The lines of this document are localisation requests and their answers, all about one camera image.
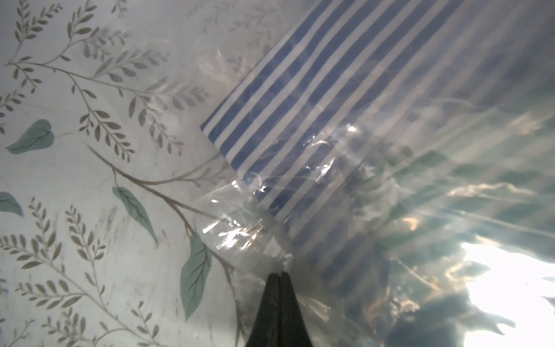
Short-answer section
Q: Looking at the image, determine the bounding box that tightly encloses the green white striped garment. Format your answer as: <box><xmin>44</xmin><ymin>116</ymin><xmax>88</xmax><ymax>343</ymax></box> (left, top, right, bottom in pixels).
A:
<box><xmin>361</xmin><ymin>83</ymin><xmax>554</xmax><ymax>259</ymax></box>

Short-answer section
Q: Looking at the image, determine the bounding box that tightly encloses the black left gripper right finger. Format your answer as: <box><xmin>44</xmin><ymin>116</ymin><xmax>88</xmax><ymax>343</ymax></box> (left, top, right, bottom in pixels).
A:
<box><xmin>279</xmin><ymin>272</ymin><xmax>313</xmax><ymax>347</ymax></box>

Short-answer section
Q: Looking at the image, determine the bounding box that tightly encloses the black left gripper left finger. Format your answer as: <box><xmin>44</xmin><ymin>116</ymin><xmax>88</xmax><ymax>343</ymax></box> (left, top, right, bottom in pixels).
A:
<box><xmin>246</xmin><ymin>273</ymin><xmax>280</xmax><ymax>347</ymax></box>

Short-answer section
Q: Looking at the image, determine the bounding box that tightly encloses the clear vacuum bag blue zipper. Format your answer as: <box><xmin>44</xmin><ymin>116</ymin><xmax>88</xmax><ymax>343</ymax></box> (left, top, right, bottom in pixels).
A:
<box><xmin>197</xmin><ymin>1</ymin><xmax>554</xmax><ymax>346</ymax></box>

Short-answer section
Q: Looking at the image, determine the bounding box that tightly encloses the blue white striped garment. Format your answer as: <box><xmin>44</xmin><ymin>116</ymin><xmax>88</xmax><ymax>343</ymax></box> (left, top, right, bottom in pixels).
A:
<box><xmin>201</xmin><ymin>1</ymin><xmax>469</xmax><ymax>220</ymax></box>

